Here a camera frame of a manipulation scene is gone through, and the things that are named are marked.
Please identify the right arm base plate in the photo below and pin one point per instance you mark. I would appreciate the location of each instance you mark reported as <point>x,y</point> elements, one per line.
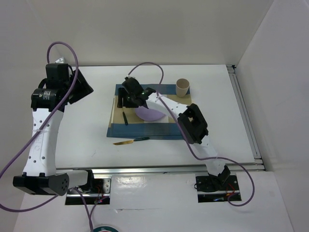
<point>208,192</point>

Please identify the blue and beige cloth placemat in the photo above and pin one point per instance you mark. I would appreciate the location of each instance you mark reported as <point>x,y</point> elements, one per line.
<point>163,129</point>

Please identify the green round sticker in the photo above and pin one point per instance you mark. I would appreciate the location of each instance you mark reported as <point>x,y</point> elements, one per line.
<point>105,228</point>

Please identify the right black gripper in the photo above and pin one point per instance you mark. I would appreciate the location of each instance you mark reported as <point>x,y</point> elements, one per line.
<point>121,92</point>

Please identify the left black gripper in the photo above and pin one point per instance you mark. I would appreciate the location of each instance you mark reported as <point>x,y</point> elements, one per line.
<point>84,88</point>

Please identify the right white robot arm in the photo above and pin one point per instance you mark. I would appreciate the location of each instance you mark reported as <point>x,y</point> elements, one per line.
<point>188,118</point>

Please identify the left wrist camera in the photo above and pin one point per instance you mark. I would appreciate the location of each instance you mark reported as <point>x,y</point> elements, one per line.
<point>60,60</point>

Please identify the gold knife dark handle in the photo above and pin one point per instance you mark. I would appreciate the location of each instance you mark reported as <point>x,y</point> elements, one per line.
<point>131,141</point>

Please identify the lilac plastic plate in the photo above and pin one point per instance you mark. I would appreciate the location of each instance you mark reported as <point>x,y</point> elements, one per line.
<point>148,114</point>

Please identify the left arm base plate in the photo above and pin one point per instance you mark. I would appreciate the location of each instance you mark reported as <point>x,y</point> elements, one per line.
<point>98,193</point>

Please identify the aluminium frame rail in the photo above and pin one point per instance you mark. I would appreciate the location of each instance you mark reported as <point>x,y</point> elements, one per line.
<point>82,141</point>

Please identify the gold fork dark handle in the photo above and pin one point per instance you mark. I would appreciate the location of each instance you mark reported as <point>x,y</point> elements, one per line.
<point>124,117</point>

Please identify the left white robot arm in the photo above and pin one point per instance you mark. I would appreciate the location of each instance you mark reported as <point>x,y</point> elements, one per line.
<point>39,175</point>

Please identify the beige plastic cup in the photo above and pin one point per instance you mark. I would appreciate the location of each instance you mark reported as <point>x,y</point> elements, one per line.
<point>182,86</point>

